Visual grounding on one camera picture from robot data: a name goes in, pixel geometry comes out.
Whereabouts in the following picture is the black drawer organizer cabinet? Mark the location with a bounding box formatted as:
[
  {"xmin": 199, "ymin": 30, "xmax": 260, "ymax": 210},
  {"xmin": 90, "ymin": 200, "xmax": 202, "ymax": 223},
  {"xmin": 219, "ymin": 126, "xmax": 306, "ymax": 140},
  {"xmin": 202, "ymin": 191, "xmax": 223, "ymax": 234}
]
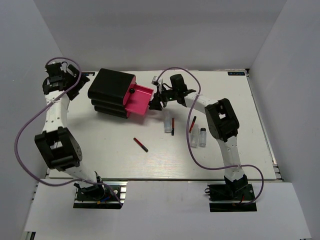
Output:
[{"xmin": 87, "ymin": 68, "xmax": 131, "ymax": 119}]

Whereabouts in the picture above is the pink top drawer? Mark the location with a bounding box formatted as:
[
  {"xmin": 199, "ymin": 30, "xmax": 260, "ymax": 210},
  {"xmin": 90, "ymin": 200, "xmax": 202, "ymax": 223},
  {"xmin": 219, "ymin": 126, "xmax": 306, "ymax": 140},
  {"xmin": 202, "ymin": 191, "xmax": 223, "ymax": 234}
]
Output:
[{"xmin": 122, "ymin": 74, "xmax": 136, "ymax": 107}]

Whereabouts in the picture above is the red black lipstick pen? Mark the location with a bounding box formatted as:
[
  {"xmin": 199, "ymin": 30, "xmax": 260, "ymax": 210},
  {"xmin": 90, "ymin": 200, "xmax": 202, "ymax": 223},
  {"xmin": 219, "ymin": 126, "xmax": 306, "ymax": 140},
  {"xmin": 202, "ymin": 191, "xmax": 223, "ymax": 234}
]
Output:
[{"xmin": 133, "ymin": 137, "xmax": 149, "ymax": 153}]

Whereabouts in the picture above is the pink drawer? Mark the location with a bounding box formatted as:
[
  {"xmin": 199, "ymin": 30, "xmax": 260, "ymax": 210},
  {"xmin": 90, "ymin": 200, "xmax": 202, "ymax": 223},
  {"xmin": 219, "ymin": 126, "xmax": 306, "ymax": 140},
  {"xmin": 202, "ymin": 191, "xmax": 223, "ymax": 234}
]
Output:
[
  {"xmin": 122, "ymin": 74, "xmax": 136, "ymax": 107},
  {"xmin": 124, "ymin": 84, "xmax": 154, "ymax": 116}
]

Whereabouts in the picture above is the clear plastic bottle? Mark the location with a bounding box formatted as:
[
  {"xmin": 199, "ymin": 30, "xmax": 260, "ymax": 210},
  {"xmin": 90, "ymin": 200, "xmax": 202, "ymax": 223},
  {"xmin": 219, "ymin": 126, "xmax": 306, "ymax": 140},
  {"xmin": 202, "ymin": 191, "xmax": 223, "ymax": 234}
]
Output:
[{"xmin": 163, "ymin": 112, "xmax": 172, "ymax": 133}]

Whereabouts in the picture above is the clear bottle blue label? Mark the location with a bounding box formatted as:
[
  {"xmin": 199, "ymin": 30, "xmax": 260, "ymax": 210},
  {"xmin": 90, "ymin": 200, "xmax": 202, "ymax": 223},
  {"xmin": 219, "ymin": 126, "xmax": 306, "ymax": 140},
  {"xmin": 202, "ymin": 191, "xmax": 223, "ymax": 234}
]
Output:
[{"xmin": 190, "ymin": 123, "xmax": 200, "ymax": 148}]

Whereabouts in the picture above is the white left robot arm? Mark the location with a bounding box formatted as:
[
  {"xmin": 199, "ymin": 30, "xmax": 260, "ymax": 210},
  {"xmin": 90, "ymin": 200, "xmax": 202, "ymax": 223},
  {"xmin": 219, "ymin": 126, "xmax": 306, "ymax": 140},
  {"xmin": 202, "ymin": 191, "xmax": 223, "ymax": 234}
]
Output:
[{"xmin": 34, "ymin": 62, "xmax": 106, "ymax": 200}]

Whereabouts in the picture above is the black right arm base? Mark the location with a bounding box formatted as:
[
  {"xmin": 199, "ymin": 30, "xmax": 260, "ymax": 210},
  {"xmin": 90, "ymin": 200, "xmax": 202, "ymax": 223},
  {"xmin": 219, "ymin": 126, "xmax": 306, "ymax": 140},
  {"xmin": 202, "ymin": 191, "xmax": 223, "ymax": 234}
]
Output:
[{"xmin": 204, "ymin": 184, "xmax": 257, "ymax": 213}]

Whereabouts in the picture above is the red black lip liner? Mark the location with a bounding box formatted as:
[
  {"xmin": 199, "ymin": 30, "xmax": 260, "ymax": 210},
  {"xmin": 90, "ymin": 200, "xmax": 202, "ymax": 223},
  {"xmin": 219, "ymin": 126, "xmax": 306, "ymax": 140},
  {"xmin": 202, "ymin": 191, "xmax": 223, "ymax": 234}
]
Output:
[{"xmin": 171, "ymin": 117, "xmax": 175, "ymax": 136}]

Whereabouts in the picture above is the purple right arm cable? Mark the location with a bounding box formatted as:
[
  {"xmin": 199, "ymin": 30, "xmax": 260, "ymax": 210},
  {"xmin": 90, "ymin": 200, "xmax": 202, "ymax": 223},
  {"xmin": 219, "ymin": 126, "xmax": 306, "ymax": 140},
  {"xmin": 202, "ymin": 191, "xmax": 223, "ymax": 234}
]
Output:
[{"xmin": 156, "ymin": 66, "xmax": 265, "ymax": 206}]

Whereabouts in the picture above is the clear bottle black cap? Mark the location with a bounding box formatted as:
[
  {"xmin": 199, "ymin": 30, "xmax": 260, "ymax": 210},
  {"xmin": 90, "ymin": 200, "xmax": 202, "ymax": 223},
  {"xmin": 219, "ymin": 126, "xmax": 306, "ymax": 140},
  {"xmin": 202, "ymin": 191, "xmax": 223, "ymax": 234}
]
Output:
[{"xmin": 198, "ymin": 127, "xmax": 207, "ymax": 148}]

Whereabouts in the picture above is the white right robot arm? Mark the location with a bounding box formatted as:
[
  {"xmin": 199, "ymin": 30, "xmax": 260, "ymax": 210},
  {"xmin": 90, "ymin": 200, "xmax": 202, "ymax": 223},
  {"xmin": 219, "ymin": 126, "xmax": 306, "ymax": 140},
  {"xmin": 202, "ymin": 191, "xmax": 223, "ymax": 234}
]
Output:
[{"xmin": 149, "ymin": 74, "xmax": 248, "ymax": 200}]

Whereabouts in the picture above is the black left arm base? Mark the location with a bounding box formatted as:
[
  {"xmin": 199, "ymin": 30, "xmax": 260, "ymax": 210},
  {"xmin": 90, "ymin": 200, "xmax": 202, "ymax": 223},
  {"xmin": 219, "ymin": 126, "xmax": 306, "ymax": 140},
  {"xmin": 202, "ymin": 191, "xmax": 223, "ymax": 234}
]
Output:
[{"xmin": 73, "ymin": 182, "xmax": 127, "ymax": 210}]

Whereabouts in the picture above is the red lip gloss tube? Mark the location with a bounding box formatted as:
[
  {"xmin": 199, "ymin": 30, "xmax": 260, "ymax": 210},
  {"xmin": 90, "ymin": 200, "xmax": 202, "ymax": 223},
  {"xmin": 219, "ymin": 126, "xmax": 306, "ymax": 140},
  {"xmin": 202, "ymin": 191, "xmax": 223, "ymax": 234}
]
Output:
[{"xmin": 188, "ymin": 116, "xmax": 197, "ymax": 133}]

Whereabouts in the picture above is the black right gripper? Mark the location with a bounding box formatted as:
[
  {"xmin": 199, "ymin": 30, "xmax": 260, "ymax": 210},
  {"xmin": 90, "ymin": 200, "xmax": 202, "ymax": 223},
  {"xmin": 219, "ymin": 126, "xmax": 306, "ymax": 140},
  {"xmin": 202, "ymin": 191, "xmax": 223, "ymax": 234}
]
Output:
[{"xmin": 149, "ymin": 86, "xmax": 178, "ymax": 111}]

